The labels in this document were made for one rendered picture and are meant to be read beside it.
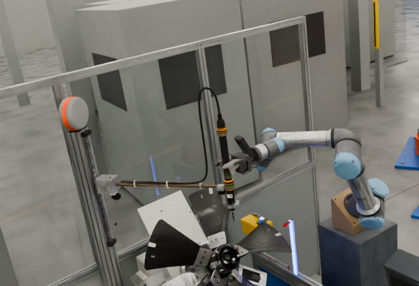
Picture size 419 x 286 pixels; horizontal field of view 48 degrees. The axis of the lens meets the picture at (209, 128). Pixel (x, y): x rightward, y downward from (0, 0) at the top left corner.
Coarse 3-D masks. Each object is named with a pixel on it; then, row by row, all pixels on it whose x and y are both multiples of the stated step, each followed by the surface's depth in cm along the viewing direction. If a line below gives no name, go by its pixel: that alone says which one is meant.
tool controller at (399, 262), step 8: (392, 256) 191; (400, 256) 190; (408, 256) 188; (416, 256) 187; (384, 264) 189; (392, 264) 188; (400, 264) 186; (408, 264) 185; (416, 264) 184; (392, 272) 186; (400, 272) 183; (408, 272) 182; (416, 272) 181; (392, 280) 189; (400, 280) 184; (408, 280) 181; (416, 280) 178
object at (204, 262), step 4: (200, 248) 210; (204, 248) 211; (200, 252) 211; (204, 252) 212; (208, 252) 212; (200, 256) 212; (208, 256) 213; (196, 260) 212; (200, 260) 213; (204, 260) 213; (208, 260) 214; (196, 264) 213; (200, 264) 213; (204, 264) 214
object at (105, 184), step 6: (102, 174) 234; (108, 174) 233; (114, 174) 232; (96, 180) 228; (102, 180) 227; (108, 180) 226; (114, 180) 228; (96, 186) 231; (102, 186) 228; (108, 186) 227; (114, 186) 228; (120, 186) 233; (102, 192) 229; (108, 192) 228; (114, 192) 228
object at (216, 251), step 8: (216, 248) 212; (224, 248) 212; (232, 248) 212; (216, 256) 208; (224, 256) 210; (232, 256) 211; (208, 264) 216; (216, 264) 208; (224, 264) 208; (232, 264) 210; (208, 272) 214; (224, 272) 210
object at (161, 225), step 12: (156, 228) 206; (168, 228) 207; (156, 240) 205; (168, 240) 206; (180, 240) 208; (156, 252) 206; (168, 252) 207; (180, 252) 208; (192, 252) 210; (156, 264) 207; (168, 264) 209; (180, 264) 211; (192, 264) 212
